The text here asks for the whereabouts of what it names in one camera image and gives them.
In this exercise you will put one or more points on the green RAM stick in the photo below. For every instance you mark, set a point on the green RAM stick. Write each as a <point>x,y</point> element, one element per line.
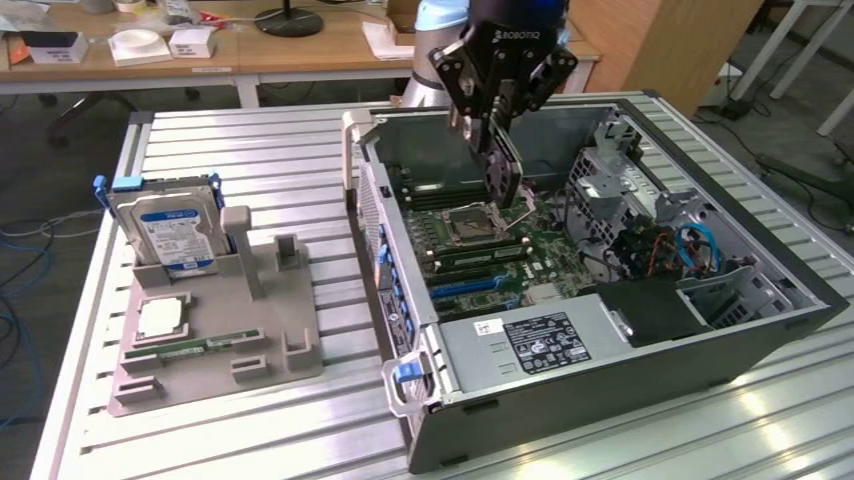
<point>200,344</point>

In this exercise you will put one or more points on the brown cardboard box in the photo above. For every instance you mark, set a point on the brown cardboard box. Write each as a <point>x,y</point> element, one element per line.
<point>400,15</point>

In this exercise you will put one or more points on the hard drive with blue label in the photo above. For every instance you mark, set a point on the hard drive with blue label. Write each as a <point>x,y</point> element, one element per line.
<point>127,182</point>

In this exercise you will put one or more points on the hard disk blue label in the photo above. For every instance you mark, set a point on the hard disk blue label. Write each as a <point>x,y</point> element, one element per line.
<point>167,235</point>

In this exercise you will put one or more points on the blue expansion slot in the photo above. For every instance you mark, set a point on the blue expansion slot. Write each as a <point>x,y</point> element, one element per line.
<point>467,287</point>

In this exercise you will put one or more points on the silver finned chipset heatsink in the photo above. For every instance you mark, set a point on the silver finned chipset heatsink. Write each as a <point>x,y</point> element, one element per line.
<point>542,296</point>

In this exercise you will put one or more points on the perforated metal disk bay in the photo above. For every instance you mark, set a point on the perforated metal disk bay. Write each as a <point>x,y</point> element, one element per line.
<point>600,200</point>

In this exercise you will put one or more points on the black floor stand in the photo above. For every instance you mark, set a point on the black floor stand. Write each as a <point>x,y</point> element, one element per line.
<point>814,175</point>

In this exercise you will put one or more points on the black plastic duct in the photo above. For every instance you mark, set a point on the black plastic duct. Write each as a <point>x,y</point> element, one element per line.
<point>647,310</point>

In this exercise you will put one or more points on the white labelled box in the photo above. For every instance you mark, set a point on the white labelled box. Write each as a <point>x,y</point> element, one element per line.
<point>193,42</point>

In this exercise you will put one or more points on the open black PC case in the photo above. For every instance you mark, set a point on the open black PC case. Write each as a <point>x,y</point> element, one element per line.
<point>600,400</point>

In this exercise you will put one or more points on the green motherboard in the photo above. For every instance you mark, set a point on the green motherboard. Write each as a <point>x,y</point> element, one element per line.
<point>554,260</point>

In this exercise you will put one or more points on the silver CPU chip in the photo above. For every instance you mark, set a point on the silver CPU chip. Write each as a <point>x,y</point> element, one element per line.
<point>161,320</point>

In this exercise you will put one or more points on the white box black lid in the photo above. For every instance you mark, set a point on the white box black lid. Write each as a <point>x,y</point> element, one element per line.
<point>56,54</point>

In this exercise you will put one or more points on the green GPU card black cooler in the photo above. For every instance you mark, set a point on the green GPU card black cooler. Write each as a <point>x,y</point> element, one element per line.
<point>503,175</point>

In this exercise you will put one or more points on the grey metal disk bay bracket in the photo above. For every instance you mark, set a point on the grey metal disk bay bracket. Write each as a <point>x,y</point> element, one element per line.
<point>734,295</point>

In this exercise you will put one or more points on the silver socket cover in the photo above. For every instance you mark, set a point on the silver socket cover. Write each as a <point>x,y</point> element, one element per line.
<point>527,192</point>

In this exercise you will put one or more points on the grey power supply unit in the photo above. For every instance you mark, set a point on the grey power supply unit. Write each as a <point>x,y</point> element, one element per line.
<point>467,350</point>

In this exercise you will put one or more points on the grey cup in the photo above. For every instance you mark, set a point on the grey cup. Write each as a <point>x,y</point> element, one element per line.
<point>97,6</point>

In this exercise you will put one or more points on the white round holder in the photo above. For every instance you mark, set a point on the white round holder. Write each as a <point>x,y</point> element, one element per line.
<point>136,47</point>

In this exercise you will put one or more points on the white table frame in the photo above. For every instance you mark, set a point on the white table frame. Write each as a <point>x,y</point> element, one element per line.
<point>808,55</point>

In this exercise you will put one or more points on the grey printed parts rack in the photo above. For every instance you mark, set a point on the grey printed parts rack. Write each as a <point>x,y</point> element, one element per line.
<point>267,320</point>

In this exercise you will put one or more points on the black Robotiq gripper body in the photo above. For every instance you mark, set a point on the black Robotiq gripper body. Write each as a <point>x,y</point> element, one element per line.
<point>514,40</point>

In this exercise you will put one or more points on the wooden desk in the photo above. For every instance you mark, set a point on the wooden desk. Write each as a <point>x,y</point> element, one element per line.
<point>300,55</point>

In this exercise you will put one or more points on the black monitor stand base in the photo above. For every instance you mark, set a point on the black monitor stand base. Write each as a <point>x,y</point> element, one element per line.
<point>289,25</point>

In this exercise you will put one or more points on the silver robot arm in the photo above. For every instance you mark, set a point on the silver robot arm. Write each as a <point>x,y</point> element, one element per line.
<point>427,75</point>

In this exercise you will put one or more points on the white paper stack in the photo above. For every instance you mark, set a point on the white paper stack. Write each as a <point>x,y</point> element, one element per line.
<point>383,45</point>

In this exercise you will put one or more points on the long black expansion slot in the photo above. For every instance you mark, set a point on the long black expansion slot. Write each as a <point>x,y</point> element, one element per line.
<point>467,277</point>

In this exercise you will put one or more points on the CPU socket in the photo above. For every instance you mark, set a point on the CPU socket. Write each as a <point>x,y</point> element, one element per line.
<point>476,225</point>

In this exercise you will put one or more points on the wooden cabinet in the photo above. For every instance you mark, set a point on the wooden cabinet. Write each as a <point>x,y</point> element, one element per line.
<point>667,50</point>

